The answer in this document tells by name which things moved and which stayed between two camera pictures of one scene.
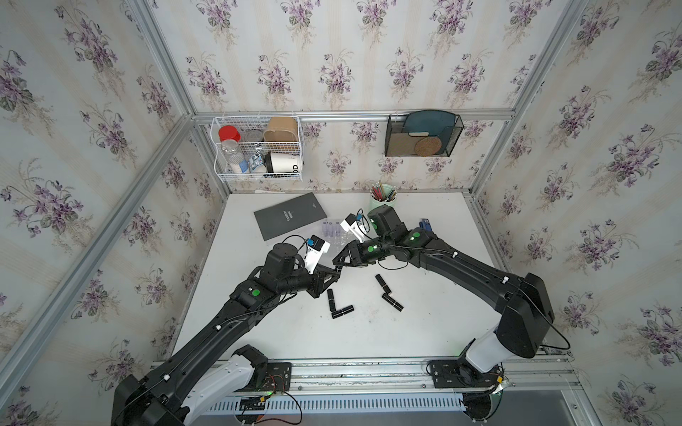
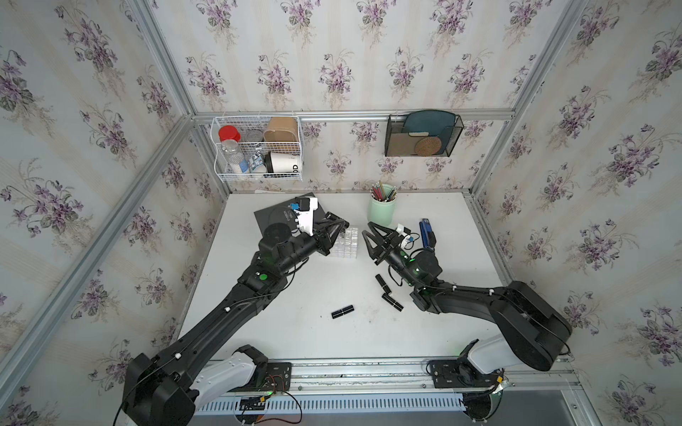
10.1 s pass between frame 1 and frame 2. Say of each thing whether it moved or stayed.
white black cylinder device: stayed
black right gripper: moved
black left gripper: moved
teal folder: stayed
